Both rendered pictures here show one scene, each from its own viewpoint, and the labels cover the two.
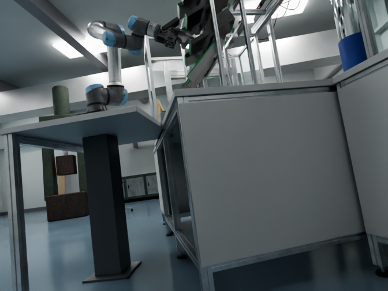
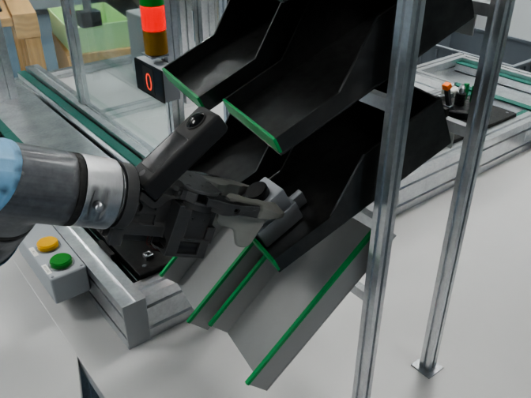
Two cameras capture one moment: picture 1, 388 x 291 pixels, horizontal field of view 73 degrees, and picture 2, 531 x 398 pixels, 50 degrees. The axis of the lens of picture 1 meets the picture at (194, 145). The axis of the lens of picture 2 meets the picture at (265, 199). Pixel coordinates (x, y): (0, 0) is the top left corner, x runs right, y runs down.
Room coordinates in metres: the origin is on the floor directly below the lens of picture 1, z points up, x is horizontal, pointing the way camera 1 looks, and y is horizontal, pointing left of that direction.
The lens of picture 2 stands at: (0.82, 0.20, 1.63)
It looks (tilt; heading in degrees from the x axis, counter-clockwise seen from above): 31 degrees down; 334
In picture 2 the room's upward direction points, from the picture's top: straight up
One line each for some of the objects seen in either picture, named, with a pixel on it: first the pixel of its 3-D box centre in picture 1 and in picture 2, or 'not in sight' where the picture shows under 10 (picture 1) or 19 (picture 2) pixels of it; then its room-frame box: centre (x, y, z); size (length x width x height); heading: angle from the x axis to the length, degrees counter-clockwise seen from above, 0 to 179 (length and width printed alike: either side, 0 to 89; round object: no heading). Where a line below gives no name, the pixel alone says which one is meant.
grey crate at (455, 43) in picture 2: not in sight; (475, 65); (2.85, -1.91, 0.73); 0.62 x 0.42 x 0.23; 12
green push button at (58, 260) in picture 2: not in sight; (61, 262); (1.77, 0.17, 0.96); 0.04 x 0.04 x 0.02
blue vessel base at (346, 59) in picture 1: (358, 62); not in sight; (1.39, -0.95, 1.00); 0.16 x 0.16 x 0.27
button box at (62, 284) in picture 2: (164, 119); (50, 258); (1.84, 0.18, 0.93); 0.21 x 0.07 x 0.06; 12
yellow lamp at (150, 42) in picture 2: not in sight; (156, 41); (2.01, -0.12, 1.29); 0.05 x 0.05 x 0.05
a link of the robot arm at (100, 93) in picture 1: (96, 95); not in sight; (1.66, 0.59, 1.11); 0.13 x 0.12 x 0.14; 127
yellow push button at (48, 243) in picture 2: not in sight; (47, 245); (1.84, 0.18, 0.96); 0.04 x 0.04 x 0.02
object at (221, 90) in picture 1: (256, 119); (320, 204); (1.90, -0.48, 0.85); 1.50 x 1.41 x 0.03; 12
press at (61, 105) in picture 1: (65, 150); not in sight; (5.40, 2.67, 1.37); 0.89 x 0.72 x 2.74; 84
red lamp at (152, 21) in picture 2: not in sight; (152, 16); (2.01, -0.12, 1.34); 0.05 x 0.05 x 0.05
